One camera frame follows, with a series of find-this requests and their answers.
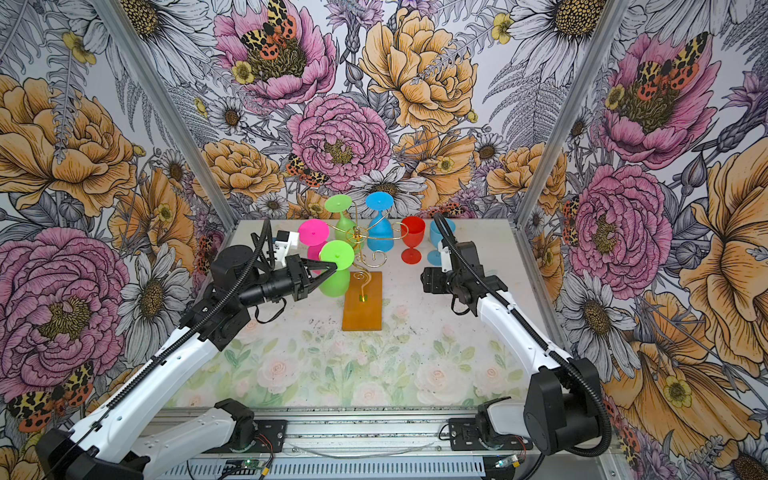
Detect green circuit board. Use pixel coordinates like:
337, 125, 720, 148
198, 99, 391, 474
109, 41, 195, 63
218, 458, 274, 480

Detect left aluminium corner post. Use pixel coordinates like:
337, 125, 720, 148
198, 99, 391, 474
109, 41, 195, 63
94, 1, 238, 233

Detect pink wine glass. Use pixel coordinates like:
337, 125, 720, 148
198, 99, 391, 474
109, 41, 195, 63
298, 219, 330, 260

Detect green wine glass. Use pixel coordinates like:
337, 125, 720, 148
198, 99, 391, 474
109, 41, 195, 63
319, 240, 355, 298
325, 194, 356, 245

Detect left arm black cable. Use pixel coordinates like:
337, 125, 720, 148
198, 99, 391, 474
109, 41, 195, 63
41, 218, 277, 475

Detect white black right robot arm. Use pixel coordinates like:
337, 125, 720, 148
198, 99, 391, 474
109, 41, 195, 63
421, 239, 612, 457

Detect red wine glass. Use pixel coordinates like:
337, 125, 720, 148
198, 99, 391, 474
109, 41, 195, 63
401, 216, 426, 265

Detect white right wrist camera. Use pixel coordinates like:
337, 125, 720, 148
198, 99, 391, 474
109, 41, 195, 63
438, 238, 454, 273

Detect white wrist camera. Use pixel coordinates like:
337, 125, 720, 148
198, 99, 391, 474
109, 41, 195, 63
268, 230, 299, 268
438, 238, 454, 273

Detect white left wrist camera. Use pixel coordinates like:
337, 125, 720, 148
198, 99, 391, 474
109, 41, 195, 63
268, 230, 299, 268

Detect right aluminium corner post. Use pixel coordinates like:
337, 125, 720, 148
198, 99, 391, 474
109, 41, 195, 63
515, 0, 630, 229

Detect back blue wine glass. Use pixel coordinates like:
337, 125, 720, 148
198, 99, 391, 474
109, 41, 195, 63
365, 192, 394, 252

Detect wooden rack base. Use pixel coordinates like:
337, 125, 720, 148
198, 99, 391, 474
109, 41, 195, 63
342, 272, 383, 332

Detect light blue wine glass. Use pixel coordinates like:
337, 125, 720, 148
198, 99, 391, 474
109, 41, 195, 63
427, 217, 456, 269

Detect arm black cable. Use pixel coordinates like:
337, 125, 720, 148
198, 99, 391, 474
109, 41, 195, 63
431, 212, 613, 458
41, 218, 277, 475

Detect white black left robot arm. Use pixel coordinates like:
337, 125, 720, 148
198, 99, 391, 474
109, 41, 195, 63
36, 237, 339, 479

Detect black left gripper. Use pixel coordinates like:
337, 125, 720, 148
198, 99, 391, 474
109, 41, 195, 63
240, 253, 338, 306

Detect gold wire glass rack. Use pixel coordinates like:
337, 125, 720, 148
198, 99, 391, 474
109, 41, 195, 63
349, 212, 402, 273

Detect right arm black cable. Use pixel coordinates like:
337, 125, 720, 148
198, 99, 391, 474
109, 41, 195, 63
431, 212, 613, 458

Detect aluminium corner post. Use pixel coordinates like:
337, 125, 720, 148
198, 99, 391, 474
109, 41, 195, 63
515, 0, 630, 229
94, 1, 238, 233

